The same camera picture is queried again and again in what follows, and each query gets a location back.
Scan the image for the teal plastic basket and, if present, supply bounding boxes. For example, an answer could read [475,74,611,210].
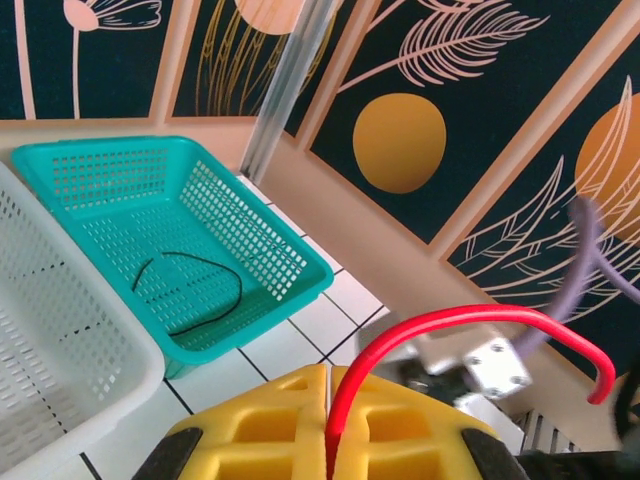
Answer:
[9,135,335,380]

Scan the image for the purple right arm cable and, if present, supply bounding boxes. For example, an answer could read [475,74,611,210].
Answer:
[514,196,640,354]

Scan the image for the aluminium frame post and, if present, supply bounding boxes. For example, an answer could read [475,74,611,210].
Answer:
[239,0,334,181]

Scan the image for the bright red cable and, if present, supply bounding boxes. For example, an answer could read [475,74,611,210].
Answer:
[324,303,617,451]

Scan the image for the thin black cable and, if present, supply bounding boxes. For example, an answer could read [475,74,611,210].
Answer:
[132,251,245,338]

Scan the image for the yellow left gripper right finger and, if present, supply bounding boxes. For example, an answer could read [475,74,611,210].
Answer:
[330,366,526,480]

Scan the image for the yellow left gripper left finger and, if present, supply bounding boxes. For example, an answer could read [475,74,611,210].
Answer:
[132,363,329,480]

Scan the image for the white plastic basket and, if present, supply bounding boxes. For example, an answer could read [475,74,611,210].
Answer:
[0,159,166,480]

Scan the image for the white slotted cable duct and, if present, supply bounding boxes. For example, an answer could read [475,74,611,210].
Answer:
[514,407,576,454]

